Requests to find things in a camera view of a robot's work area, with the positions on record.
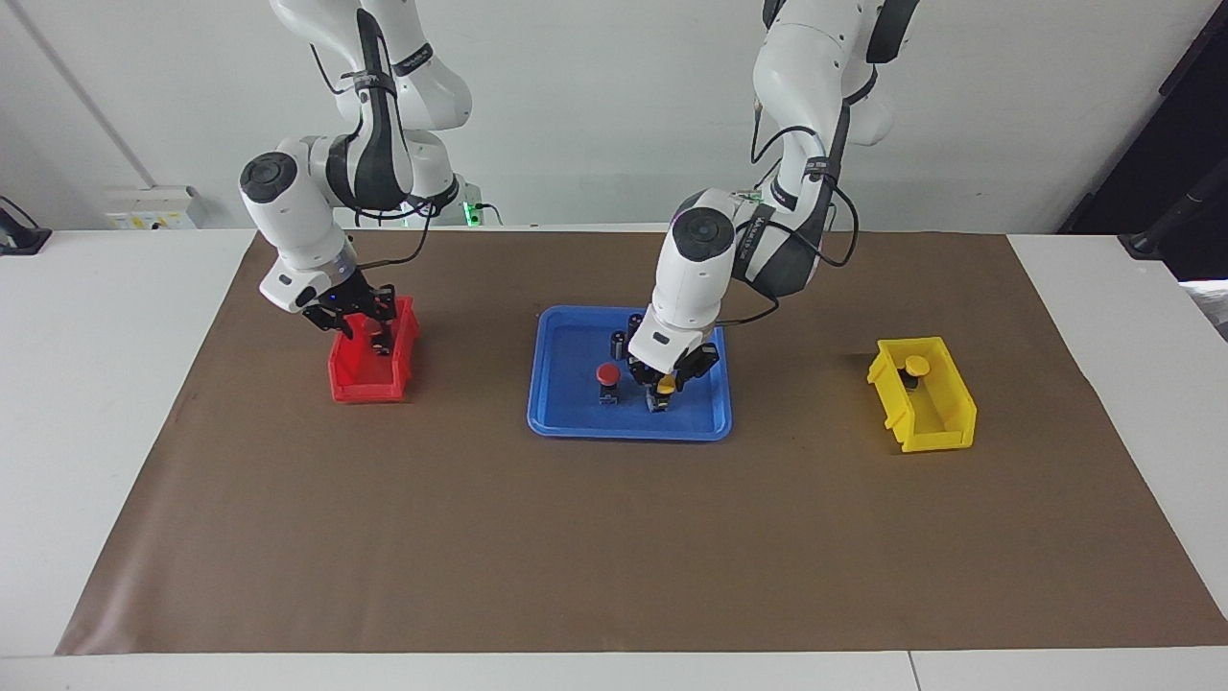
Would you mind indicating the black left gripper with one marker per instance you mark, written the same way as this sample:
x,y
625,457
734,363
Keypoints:
x,y
676,363

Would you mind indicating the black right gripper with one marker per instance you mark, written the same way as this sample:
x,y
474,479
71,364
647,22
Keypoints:
x,y
336,293

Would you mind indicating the yellow push button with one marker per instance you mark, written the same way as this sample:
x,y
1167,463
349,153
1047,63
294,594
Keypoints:
x,y
917,365
664,389

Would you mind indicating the red push button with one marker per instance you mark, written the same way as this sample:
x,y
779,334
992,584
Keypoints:
x,y
607,373
376,333

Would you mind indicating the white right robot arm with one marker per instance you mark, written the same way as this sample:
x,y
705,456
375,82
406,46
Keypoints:
x,y
288,206

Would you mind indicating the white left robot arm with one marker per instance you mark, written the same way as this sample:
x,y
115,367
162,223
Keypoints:
x,y
691,278

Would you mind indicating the blue plastic tray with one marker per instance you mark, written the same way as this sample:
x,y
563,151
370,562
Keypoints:
x,y
576,417

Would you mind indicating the black cylinder button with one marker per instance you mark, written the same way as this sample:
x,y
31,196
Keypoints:
x,y
634,321
619,345

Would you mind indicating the red plastic bin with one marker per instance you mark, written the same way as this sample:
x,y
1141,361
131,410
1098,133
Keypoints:
x,y
345,386

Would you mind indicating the green lit base connector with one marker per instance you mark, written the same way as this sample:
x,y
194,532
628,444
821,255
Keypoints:
x,y
746,196
471,213

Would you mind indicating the brown paper mat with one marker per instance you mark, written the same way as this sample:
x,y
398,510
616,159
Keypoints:
x,y
614,537

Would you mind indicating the white power strip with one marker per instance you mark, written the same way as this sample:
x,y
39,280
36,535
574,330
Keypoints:
x,y
153,206

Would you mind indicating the yellow plastic bin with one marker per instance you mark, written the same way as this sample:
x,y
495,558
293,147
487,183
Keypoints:
x,y
948,437

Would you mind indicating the black stand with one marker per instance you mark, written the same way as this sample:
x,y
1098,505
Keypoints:
x,y
1151,242

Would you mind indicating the grey white object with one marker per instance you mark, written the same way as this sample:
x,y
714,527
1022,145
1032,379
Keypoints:
x,y
1211,307

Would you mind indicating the black curtain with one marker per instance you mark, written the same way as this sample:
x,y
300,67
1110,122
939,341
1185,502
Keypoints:
x,y
1180,115

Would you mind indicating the black clamp mount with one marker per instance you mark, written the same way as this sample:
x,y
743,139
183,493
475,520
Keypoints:
x,y
19,238

